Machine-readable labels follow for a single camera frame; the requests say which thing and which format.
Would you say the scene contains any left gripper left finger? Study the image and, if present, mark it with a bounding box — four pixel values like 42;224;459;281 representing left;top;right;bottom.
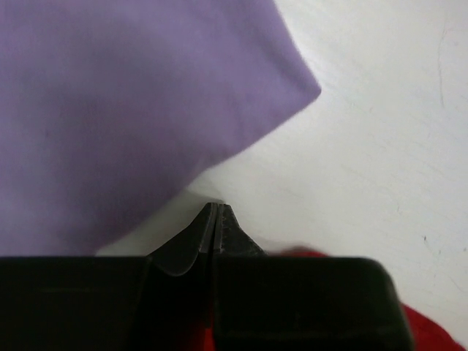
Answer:
1;203;218;350

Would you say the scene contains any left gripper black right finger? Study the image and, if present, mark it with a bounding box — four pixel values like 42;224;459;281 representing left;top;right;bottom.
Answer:
212;205;415;350

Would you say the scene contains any red t shirt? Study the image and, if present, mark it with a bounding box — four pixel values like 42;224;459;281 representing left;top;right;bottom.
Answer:
200;246;467;351

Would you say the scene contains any purple t shirt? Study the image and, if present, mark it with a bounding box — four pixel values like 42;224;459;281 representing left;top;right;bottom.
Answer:
1;1;321;256

